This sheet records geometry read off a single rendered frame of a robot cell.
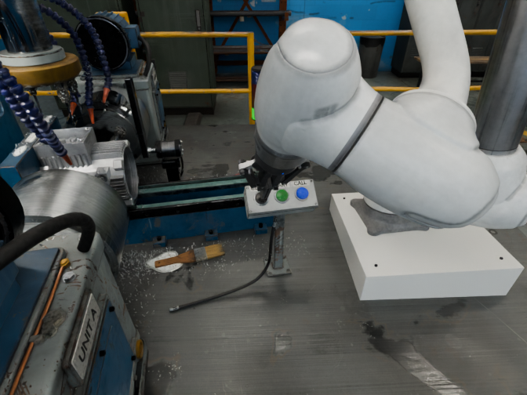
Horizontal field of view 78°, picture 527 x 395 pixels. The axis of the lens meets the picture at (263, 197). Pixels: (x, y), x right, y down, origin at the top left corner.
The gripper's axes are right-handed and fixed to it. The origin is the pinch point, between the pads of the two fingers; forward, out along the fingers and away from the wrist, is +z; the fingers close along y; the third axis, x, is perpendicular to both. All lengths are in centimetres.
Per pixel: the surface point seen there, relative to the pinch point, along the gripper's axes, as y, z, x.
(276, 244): -4.2, 21.5, 9.6
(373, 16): -272, 319, -365
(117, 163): 34.9, 18.6, -17.1
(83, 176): 37.6, 3.7, -7.9
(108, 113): 41, 32, -41
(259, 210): 0.9, 8.0, 2.9
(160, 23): 43, 217, -262
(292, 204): -7.3, 8.0, 2.3
